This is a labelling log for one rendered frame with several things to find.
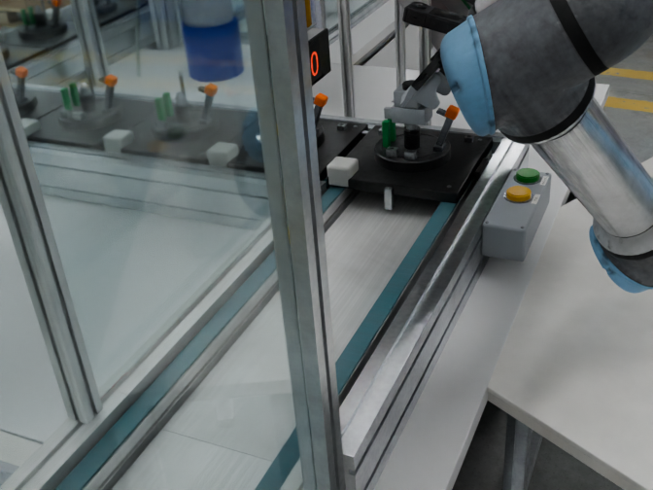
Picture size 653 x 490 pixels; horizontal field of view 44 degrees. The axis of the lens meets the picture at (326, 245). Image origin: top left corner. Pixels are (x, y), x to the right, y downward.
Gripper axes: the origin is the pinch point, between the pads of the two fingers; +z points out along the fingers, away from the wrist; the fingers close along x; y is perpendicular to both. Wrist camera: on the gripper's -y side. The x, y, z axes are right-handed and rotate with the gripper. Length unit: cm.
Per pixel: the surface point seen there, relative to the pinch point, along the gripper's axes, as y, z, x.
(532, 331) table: 37.8, -1.5, -30.4
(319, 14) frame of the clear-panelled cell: -37, 47, 85
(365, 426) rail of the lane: 23, -2, -67
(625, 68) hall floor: 75, 80, 336
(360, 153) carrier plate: 0.7, 14.9, -1.5
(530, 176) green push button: 25.1, -5.6, -2.7
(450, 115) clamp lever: 8.0, -3.0, -0.9
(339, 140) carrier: -4.1, 18.9, 2.8
